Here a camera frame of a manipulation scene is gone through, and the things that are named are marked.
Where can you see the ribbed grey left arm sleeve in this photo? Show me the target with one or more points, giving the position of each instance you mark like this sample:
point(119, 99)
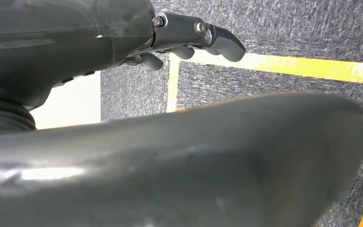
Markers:
point(3, 117)

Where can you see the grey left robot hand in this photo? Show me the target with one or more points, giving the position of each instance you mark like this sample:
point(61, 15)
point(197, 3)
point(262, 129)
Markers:
point(59, 47)

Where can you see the long yellow floor tape strip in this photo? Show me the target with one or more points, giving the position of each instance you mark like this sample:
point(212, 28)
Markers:
point(294, 65)

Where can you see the white flat panel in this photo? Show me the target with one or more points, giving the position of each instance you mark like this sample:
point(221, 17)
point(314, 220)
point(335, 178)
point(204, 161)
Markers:
point(72, 103)

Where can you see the pale yellow floor tape strip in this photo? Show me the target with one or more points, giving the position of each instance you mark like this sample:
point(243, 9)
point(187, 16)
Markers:
point(172, 87)

